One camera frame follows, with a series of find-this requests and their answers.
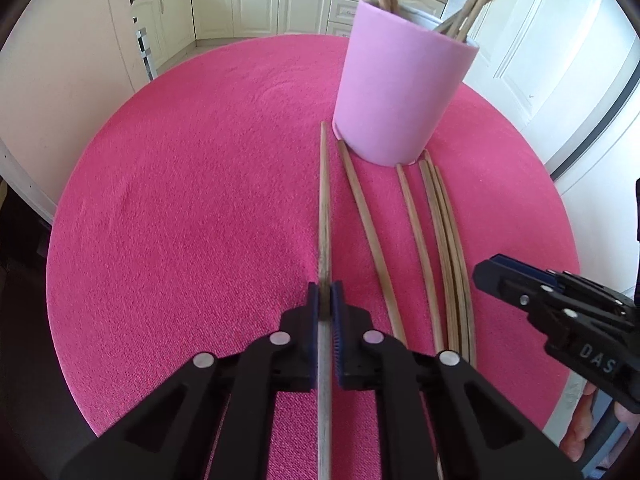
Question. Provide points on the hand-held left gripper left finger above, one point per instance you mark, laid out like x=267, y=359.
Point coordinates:
x=313, y=310

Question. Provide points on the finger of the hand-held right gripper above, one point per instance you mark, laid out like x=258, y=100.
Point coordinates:
x=500, y=281
x=530, y=267

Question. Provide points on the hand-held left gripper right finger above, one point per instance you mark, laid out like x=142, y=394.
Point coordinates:
x=336, y=320

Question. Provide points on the single wooden chopstick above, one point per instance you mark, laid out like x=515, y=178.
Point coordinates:
x=422, y=260
x=442, y=260
x=372, y=242
x=462, y=280
x=325, y=210
x=452, y=270

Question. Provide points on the pink cup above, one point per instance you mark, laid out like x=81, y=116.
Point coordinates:
x=395, y=95

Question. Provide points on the person's right hand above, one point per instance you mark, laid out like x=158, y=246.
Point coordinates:
x=625, y=416

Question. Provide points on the pink round table cover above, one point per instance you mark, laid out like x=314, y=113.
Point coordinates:
x=200, y=210

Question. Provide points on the white panelled door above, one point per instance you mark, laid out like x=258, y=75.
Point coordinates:
x=550, y=60

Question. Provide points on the cream base cabinets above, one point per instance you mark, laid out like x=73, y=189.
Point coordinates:
x=250, y=5

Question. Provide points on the white door with lock plate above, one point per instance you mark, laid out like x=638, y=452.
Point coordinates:
x=60, y=60

